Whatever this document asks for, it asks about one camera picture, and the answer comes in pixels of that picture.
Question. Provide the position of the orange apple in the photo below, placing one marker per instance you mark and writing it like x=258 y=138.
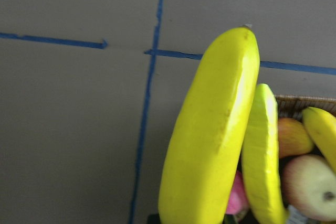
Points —
x=293 y=138

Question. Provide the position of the yellow banana with stem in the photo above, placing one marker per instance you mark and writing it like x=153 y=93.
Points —
x=320 y=126

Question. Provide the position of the pale yellow apple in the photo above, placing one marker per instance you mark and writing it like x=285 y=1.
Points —
x=308 y=184

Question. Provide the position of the pink red apple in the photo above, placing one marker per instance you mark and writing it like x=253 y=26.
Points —
x=238 y=202

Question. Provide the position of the yellow-green banana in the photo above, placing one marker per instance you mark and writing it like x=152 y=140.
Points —
x=260 y=159

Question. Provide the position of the brown wicker basket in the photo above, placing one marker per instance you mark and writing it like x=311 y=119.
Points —
x=291 y=106

